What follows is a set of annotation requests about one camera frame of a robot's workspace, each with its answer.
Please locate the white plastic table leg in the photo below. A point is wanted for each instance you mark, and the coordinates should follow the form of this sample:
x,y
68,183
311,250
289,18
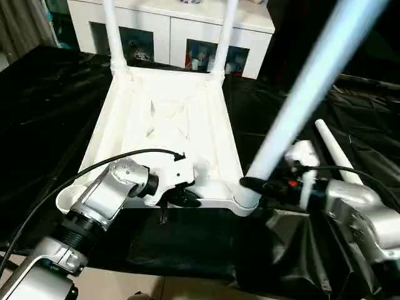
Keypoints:
x,y
312,87
115,37
225,37
334,150

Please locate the white plastic table top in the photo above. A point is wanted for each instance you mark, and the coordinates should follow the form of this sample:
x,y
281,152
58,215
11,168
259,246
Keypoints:
x,y
162,125

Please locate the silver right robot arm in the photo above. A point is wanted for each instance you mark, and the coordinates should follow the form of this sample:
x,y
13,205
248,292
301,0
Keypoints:
x,y
362,215

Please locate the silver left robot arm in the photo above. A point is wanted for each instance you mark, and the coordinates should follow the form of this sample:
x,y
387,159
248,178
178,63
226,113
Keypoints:
x,y
103,193

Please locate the black mat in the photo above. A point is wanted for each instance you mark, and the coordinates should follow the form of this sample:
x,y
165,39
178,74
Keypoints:
x,y
203,243

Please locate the white cabinet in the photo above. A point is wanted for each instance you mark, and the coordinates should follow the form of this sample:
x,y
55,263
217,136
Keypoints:
x,y
162,25

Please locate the grey curtain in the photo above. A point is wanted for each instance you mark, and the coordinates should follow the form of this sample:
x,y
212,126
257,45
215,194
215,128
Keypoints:
x,y
25,25

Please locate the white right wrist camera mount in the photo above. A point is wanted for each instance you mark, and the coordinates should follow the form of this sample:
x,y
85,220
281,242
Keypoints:
x,y
304,156

